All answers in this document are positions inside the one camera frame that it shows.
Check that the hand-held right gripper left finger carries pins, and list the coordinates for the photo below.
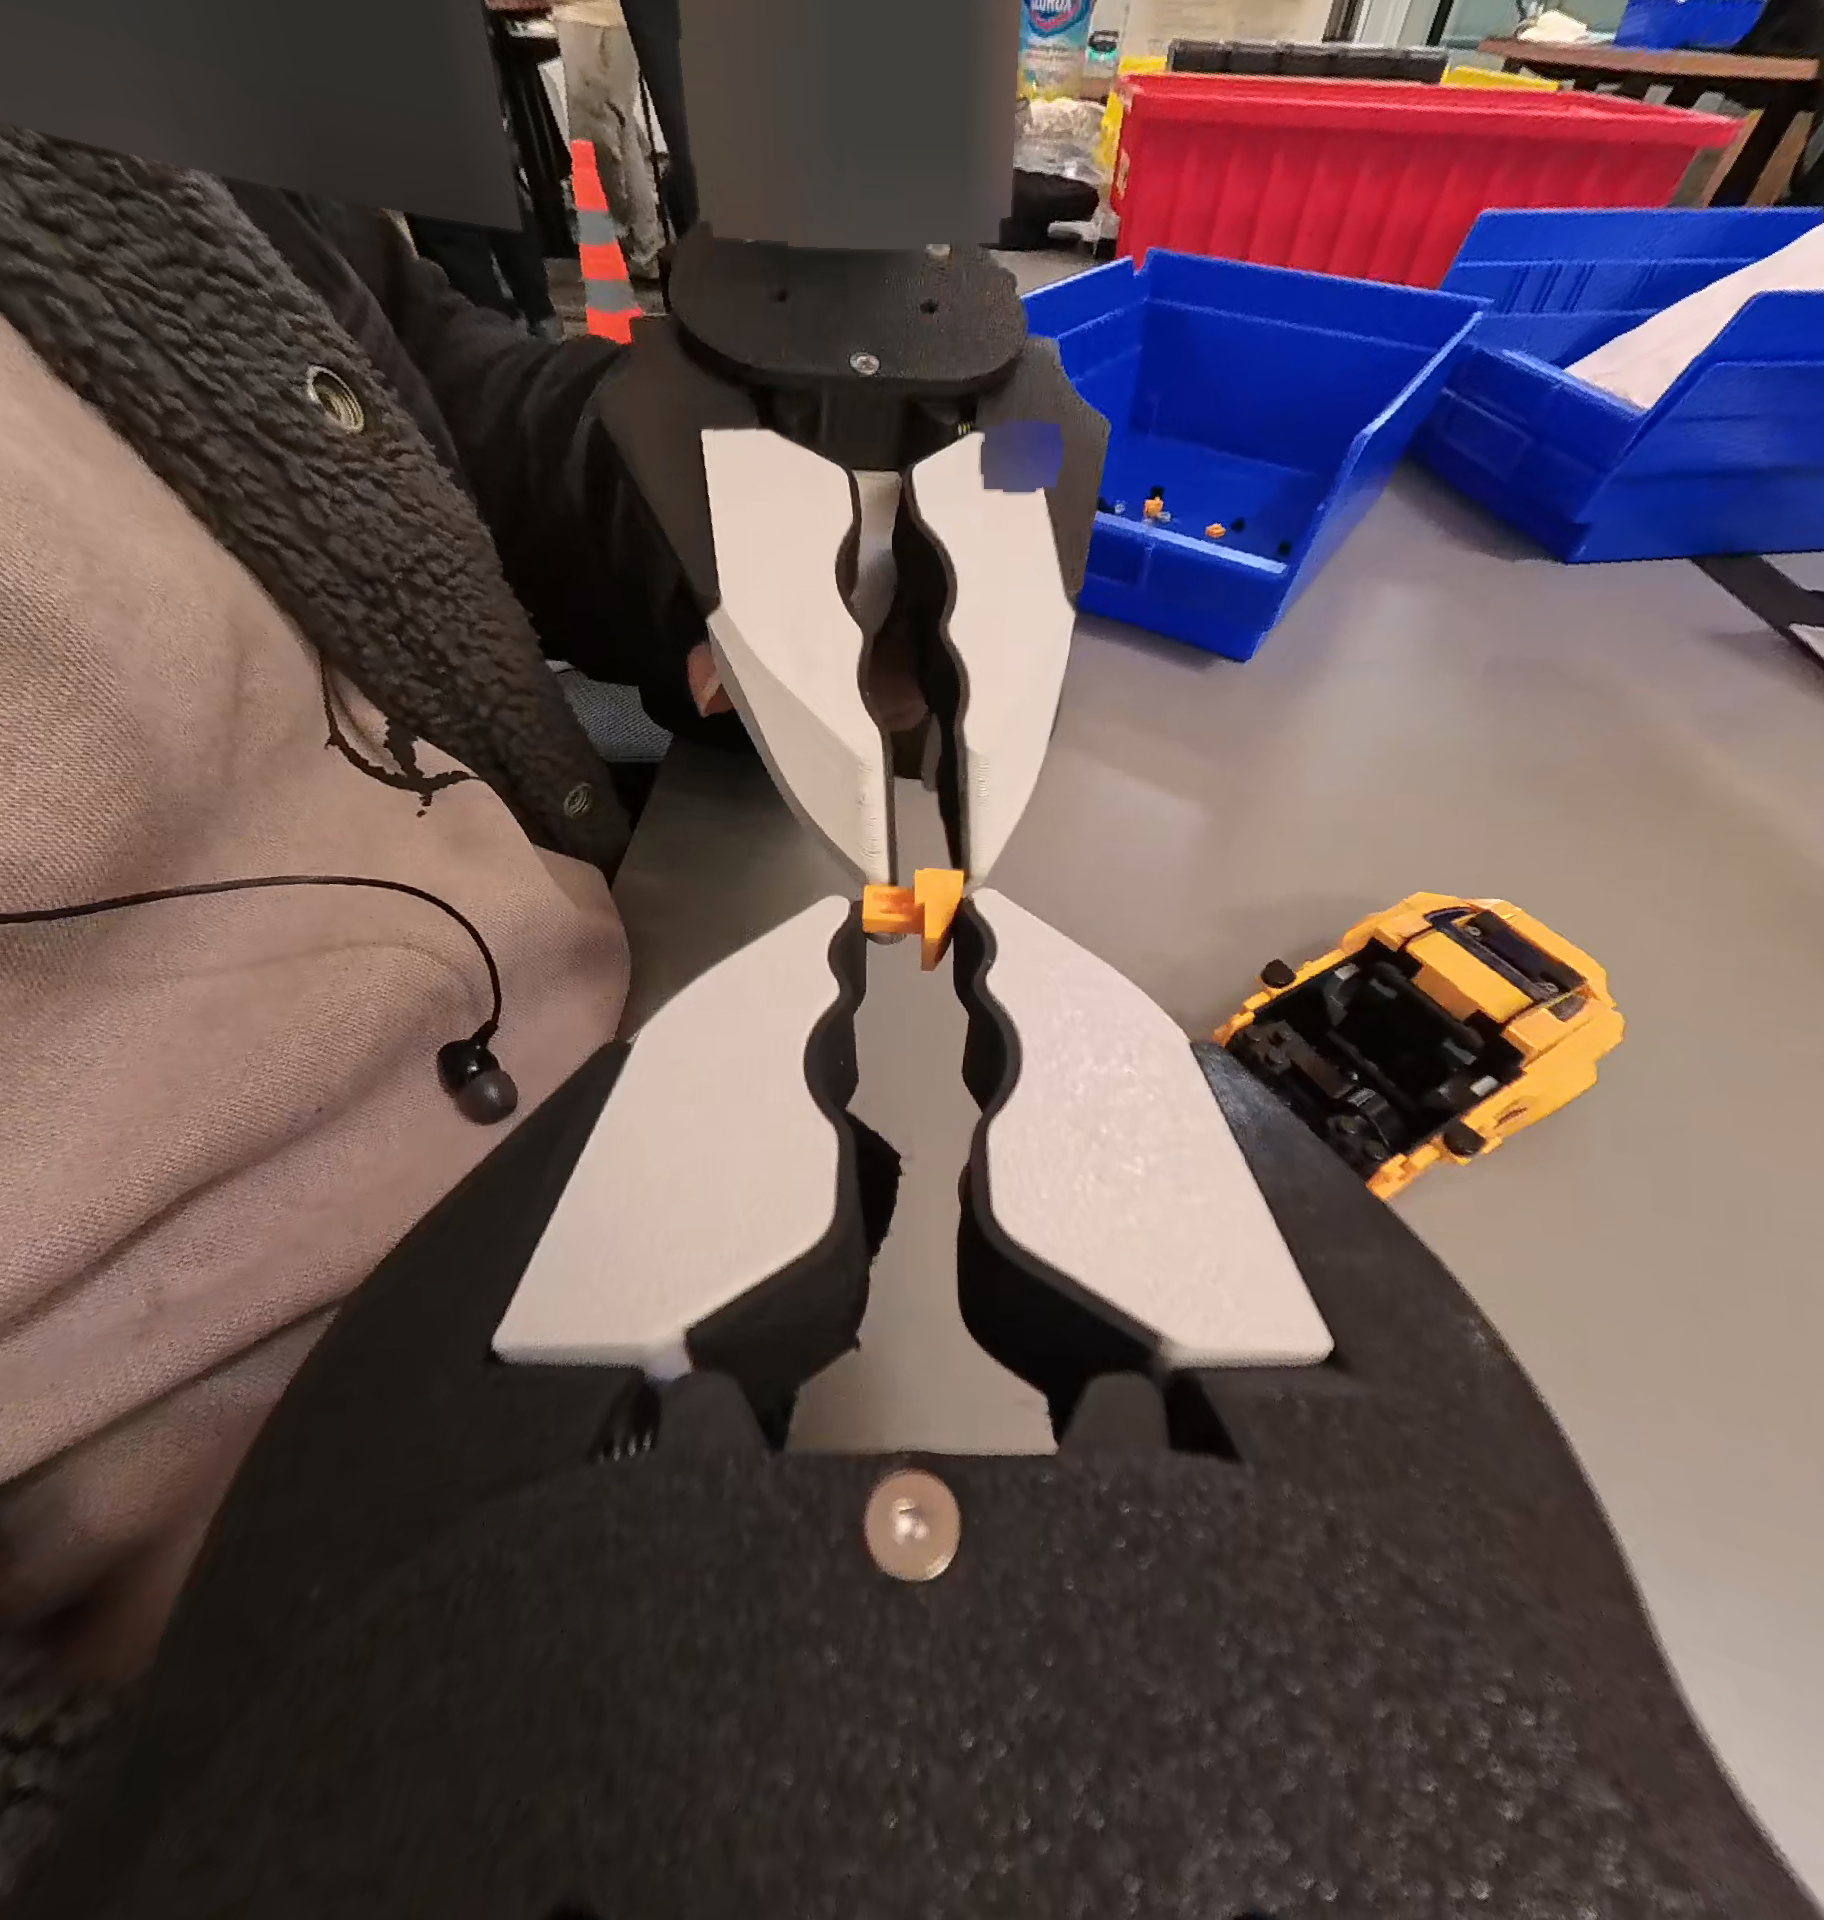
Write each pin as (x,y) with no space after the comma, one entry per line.
(672,1169)

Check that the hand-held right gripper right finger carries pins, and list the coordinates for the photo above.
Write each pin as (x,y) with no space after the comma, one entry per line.
(1137,1185)

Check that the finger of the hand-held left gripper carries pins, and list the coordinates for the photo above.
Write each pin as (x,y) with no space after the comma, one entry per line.
(1002,645)
(793,631)

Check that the small orange lego piece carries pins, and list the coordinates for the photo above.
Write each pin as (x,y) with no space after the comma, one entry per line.
(927,906)

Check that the orange lego car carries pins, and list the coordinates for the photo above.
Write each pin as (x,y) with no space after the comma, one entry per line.
(1454,960)

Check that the person's left forearm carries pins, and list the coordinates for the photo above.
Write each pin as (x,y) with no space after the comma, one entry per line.
(538,495)

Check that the person's left hand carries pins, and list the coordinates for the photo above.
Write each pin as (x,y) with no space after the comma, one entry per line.
(711,684)

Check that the orange traffic cone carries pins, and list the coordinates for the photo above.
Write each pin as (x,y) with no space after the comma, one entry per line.
(605,254)

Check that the blue plastic storage bin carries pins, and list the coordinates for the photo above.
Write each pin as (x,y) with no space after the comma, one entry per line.
(1541,292)
(1721,466)
(1242,436)
(1693,19)

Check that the plastic wipes canister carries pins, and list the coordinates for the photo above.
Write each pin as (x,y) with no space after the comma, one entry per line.
(1056,46)

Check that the beige hoodie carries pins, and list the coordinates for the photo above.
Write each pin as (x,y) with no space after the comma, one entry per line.
(177,974)

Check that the black plastic crate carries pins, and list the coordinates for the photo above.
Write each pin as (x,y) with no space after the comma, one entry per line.
(1302,60)

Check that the red plastic storage bin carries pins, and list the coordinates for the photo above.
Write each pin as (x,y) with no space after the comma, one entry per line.
(1378,180)

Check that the black fleece jacket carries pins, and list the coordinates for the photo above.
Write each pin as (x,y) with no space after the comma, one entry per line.
(252,391)

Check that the white paper sheet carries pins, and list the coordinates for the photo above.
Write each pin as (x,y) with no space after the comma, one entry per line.
(1721,322)

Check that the brown wooden table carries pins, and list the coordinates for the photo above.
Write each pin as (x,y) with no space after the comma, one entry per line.
(1676,74)

